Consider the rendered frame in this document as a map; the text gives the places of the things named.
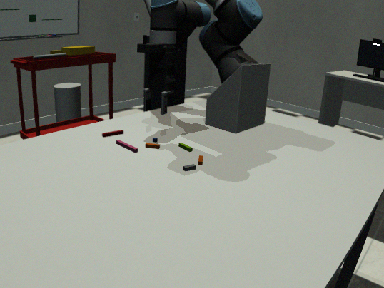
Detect red rod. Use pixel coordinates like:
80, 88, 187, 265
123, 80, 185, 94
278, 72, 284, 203
102, 130, 123, 137

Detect pink rod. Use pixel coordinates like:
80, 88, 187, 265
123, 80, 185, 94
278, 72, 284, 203
116, 140, 138, 153

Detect lime green rod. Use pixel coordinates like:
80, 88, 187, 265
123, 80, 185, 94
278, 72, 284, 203
178, 143, 193, 152

